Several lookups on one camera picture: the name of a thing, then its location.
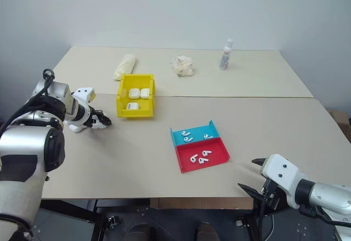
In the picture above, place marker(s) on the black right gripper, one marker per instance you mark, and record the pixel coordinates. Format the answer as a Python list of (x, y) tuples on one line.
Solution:
[(269, 190)]

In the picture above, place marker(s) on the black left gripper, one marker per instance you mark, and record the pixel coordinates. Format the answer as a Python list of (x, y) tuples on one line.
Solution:
[(91, 116)]

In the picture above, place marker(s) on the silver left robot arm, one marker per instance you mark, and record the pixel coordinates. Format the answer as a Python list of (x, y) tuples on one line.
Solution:
[(24, 142)]

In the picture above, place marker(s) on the yellow plastic bin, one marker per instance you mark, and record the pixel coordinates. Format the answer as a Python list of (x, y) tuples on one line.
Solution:
[(122, 101)]

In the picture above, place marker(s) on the white earbud case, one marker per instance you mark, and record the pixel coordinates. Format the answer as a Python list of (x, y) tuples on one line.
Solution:
[(132, 106), (145, 93), (134, 93)]

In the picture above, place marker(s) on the red open tray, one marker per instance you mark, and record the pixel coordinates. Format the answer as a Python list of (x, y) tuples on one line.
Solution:
[(216, 150)]

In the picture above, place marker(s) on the white earbud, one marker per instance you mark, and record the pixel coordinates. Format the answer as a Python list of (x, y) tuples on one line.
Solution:
[(207, 136), (206, 152), (203, 160), (187, 139), (184, 133), (193, 159)]

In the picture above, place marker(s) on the cream rolled cloth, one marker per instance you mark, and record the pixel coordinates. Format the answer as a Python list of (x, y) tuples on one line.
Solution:
[(124, 67)]

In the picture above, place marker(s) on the blue open tray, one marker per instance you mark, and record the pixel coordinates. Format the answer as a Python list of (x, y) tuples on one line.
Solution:
[(197, 132)]

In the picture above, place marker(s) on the dark rounded shape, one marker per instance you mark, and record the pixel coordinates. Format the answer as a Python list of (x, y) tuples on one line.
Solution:
[(207, 232), (137, 232)]

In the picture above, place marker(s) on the cream crumpled cloth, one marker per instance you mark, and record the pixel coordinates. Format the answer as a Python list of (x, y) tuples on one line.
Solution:
[(182, 65)]

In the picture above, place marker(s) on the brown cardboard box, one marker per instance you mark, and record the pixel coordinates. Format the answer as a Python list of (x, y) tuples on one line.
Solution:
[(341, 120)]

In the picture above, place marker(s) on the clear plastic spray bottle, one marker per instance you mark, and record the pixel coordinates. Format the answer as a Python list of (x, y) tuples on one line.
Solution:
[(225, 57)]

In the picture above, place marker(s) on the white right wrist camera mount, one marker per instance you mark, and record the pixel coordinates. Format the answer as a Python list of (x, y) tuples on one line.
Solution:
[(282, 175)]

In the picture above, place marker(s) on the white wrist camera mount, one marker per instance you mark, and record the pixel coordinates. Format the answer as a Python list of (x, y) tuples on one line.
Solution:
[(83, 94), (282, 175)]

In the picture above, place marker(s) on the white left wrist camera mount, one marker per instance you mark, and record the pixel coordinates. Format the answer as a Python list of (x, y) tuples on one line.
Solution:
[(83, 94)]

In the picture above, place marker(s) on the black table frame leg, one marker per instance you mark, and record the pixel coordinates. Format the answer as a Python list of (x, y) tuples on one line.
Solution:
[(253, 216), (93, 213)]

